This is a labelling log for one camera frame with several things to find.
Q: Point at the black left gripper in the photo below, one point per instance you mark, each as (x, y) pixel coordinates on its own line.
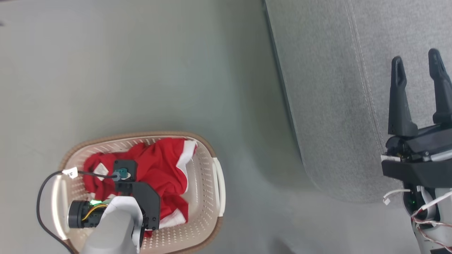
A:
(79, 214)

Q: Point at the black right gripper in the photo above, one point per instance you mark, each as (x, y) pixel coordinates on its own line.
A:
(423, 169)

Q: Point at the red garment with white trim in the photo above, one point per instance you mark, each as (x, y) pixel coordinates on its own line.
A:
(160, 165)

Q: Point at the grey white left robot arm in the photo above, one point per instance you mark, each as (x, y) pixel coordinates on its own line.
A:
(113, 229)

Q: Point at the beige perforated laundry basket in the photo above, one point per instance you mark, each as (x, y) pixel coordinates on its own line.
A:
(203, 197)

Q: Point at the grey fabric sofa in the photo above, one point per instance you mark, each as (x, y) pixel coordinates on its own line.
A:
(328, 88)

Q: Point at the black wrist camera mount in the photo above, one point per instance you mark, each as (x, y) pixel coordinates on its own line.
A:
(146, 201)

